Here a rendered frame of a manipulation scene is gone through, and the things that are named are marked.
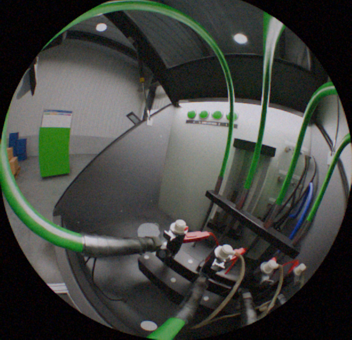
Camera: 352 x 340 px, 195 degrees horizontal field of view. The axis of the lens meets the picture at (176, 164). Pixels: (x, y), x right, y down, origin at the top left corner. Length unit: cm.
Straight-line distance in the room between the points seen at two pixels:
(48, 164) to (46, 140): 58
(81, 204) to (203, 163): 50
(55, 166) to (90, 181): 302
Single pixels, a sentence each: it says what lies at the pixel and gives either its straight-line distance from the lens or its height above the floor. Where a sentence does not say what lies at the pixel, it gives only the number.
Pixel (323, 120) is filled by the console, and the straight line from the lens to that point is 51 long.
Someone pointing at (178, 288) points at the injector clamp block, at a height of 98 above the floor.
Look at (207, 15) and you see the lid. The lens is 45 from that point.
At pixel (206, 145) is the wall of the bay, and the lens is 43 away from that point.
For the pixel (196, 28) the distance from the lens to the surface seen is 18.
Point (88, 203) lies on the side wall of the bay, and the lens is 44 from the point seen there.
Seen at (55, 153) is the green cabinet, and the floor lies 65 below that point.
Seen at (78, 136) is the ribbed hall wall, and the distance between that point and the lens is 646.
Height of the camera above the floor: 123
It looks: 11 degrees down
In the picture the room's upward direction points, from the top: 11 degrees clockwise
